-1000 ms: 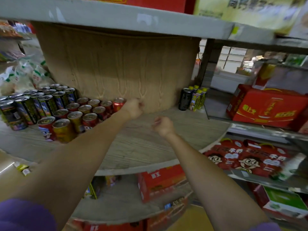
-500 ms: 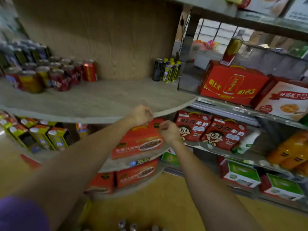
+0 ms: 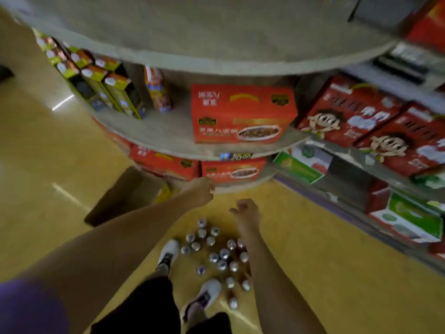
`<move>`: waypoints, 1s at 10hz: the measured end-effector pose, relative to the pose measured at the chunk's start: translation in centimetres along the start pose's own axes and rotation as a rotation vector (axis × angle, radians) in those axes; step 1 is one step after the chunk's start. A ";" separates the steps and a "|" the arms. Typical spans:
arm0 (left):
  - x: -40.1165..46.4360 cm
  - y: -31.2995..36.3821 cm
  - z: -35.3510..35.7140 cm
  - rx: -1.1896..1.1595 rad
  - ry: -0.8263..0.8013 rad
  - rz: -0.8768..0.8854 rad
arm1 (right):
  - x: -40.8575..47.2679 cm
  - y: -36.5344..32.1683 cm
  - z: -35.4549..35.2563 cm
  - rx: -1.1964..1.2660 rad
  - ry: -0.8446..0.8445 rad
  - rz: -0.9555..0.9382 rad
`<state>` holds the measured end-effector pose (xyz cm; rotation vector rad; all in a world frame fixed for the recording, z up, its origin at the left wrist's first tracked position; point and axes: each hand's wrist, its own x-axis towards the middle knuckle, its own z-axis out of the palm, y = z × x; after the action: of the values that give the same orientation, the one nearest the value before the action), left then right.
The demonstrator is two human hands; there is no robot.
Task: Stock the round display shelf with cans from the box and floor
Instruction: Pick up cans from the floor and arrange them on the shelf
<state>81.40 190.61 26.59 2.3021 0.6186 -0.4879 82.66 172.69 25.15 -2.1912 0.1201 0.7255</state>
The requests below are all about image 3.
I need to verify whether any person's right hand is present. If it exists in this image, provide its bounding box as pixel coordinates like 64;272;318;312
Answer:
229;199;262;233

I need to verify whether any person's left hand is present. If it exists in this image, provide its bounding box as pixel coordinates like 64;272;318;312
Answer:
180;176;216;208

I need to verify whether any cluster of cans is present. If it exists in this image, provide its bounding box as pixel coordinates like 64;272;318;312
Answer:
180;218;252;310

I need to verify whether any brown cardboard box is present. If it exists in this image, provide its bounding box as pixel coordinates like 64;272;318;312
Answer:
83;166;174;227

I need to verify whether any round wooden shelf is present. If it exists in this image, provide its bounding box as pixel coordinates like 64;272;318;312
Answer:
0;0;401;195

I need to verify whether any person's left forearm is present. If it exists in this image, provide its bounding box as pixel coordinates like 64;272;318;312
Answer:
13;194;195;334

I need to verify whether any person's right forearm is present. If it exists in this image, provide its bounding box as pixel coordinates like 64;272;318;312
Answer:
243;225;327;334

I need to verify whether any person's left white shoe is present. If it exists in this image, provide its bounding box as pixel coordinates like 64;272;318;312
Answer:
156;239;181;272

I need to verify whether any person's white shoe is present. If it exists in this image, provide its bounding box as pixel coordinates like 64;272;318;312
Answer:
180;278;223;322
156;239;181;272

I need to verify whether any person's right white shoe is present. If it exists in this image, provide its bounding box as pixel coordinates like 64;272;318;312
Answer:
180;278;223;322

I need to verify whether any red porridge print carton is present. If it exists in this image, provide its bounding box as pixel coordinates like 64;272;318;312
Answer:
201;157;267;183
92;116;133;154
129;145;201;181

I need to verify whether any small red carton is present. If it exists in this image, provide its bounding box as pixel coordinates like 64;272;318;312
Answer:
191;83;299;144

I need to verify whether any row of yellow orange cartons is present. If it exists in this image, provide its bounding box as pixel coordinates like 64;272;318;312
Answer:
33;27;173;121

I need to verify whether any purple shirt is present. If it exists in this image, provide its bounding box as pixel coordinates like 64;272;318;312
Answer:
0;278;70;334

